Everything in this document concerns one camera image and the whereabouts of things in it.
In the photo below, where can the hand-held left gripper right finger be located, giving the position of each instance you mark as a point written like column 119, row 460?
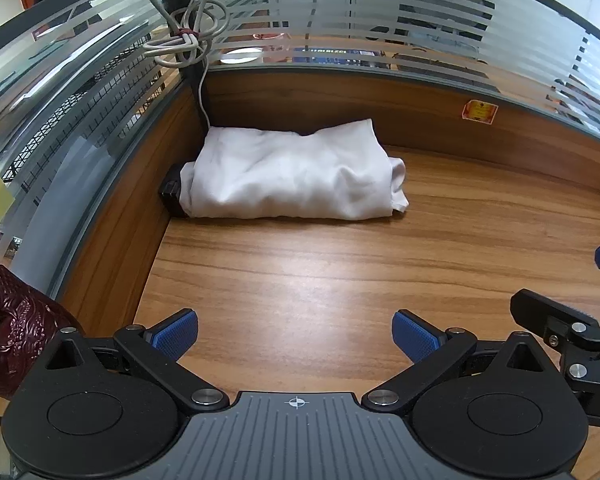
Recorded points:
column 415, row 335

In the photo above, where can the frosted striped glass partition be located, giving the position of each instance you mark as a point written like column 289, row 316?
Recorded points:
column 330, row 20

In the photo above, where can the black power adapter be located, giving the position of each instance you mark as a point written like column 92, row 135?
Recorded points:
column 172, row 190

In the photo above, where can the dark red carved ornament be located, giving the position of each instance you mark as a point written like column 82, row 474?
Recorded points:
column 15, row 330

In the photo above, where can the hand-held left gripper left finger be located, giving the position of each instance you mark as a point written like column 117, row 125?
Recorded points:
column 177, row 332

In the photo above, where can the red yellow sticker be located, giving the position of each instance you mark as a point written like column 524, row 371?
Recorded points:
column 479, row 111

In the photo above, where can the white shirt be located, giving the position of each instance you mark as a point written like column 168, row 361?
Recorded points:
column 290, row 175

